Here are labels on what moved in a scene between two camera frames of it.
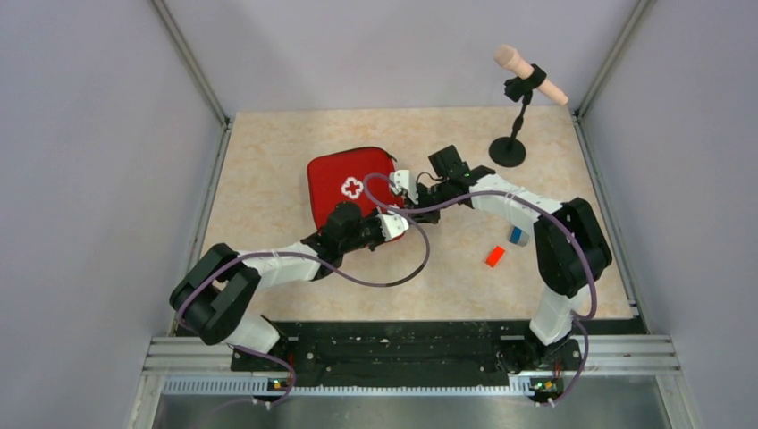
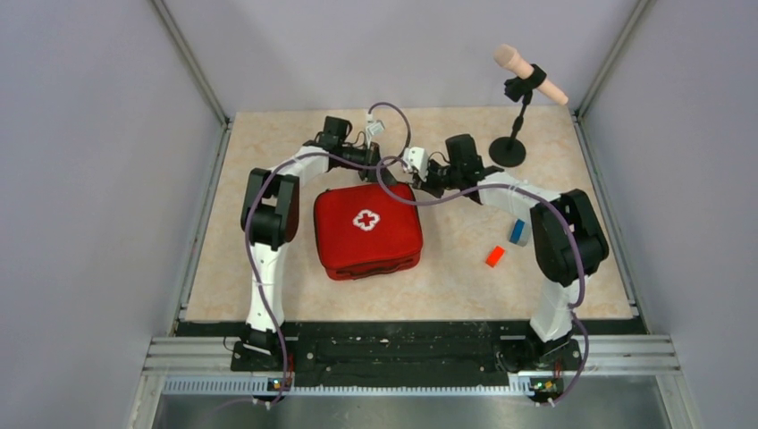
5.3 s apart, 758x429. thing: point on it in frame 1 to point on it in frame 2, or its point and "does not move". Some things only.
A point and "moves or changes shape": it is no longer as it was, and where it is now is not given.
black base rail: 420,349 does not move
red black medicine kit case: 338,175 moves or changes shape
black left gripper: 380,236 to 370,156
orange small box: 494,256 does not move
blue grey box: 518,236 does not move
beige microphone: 509,57 does not move
